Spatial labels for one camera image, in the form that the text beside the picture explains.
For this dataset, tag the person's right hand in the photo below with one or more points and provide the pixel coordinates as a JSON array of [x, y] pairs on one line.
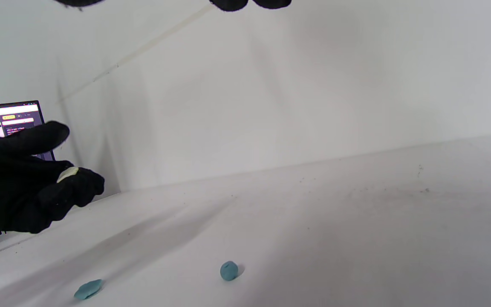
[[228, 4]]

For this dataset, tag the person's left hand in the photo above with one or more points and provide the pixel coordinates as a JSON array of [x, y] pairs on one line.
[[11, 187]]

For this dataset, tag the blue plasticine ball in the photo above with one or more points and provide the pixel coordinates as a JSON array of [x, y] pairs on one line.
[[229, 270], [88, 289]]

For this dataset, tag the cream plasticine ball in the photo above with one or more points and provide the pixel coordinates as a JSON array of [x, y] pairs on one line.
[[67, 174]]

